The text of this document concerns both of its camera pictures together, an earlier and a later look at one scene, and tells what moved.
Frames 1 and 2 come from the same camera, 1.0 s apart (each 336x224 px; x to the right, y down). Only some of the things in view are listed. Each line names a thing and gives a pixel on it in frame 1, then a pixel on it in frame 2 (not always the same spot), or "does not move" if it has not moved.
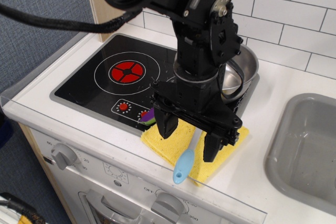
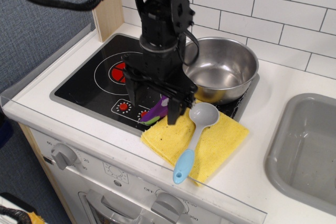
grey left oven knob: x=63 y=156 does not move
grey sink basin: x=300 y=159 does not move
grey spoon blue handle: x=185 y=162 does not move
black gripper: x=197 y=102 to x=163 y=68
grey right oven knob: x=168 y=205 does not move
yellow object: x=23 y=220 to x=35 y=219
